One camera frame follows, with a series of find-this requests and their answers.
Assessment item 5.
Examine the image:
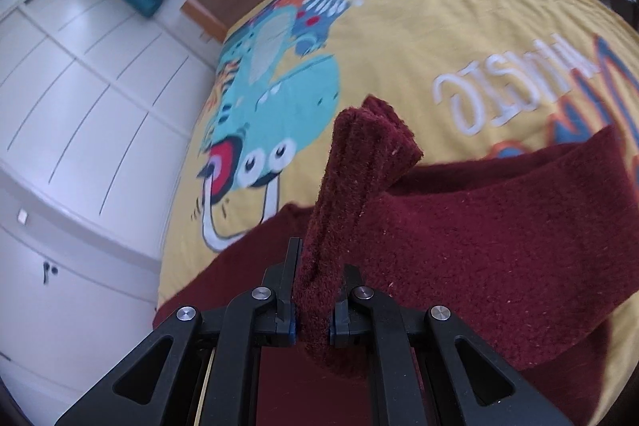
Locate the maroon knitted sweater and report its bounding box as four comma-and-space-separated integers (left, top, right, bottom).
152, 94, 639, 426

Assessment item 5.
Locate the yellow printed blanket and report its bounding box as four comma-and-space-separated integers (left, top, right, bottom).
155, 0, 639, 426

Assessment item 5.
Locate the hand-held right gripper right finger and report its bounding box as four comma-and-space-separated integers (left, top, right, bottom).
329, 264, 575, 426

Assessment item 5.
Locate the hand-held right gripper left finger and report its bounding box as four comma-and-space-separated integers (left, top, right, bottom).
54, 237, 304, 426

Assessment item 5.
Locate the white wardrobe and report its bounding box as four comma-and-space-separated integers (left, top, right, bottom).
0, 0, 220, 407

